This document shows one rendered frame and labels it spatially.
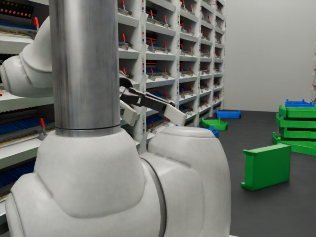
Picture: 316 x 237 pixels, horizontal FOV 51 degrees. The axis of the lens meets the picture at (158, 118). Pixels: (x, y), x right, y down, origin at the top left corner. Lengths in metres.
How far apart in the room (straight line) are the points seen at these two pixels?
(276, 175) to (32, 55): 1.45
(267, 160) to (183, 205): 1.30
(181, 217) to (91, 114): 0.22
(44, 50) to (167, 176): 0.43
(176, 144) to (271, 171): 1.33
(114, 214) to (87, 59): 0.22
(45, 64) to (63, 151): 0.38
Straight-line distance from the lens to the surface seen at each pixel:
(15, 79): 0.84
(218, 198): 0.60
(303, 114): 2.73
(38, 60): 0.82
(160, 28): 2.42
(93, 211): 0.48
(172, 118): 0.76
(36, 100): 1.31
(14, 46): 1.23
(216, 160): 0.58
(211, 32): 4.09
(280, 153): 1.89
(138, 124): 2.10
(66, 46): 0.48
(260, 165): 1.78
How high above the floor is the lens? 0.64
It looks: 9 degrees down
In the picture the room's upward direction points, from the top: straight up
